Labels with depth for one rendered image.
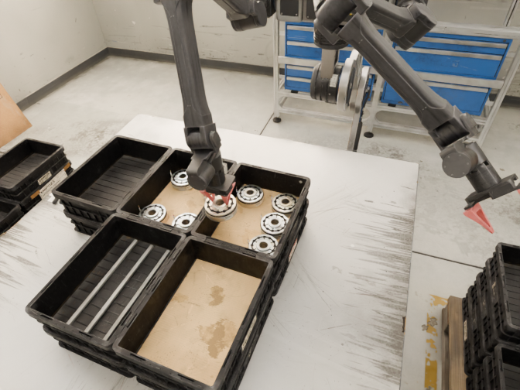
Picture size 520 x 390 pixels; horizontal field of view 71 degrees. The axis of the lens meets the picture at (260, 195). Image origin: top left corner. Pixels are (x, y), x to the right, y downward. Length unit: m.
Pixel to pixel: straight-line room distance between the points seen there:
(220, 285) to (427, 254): 1.56
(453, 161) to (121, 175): 1.29
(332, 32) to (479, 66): 2.21
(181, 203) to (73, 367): 0.64
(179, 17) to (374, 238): 1.04
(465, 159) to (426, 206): 1.89
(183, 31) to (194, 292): 0.75
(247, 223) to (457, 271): 1.47
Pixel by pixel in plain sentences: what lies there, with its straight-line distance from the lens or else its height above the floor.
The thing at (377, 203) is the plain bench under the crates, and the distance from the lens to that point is 1.65.
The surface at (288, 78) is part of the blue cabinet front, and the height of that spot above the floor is 0.43.
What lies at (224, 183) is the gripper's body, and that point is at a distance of 1.08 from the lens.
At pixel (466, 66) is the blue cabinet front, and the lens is 3.02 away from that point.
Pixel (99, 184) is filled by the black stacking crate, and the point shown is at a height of 0.83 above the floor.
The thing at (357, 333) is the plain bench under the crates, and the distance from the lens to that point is 1.27.
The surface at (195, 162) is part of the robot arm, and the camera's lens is 0.98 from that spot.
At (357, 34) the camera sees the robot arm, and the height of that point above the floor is 1.53.
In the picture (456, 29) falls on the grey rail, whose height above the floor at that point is 0.92.
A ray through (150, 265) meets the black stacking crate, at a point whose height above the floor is 0.83.
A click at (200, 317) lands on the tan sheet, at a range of 1.15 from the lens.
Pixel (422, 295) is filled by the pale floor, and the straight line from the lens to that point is 2.28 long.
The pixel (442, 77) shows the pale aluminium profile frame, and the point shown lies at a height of 0.60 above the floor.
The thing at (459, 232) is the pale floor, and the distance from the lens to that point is 2.66.
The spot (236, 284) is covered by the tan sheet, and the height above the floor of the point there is 0.83.
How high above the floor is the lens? 1.83
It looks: 44 degrees down
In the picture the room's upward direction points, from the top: 3 degrees counter-clockwise
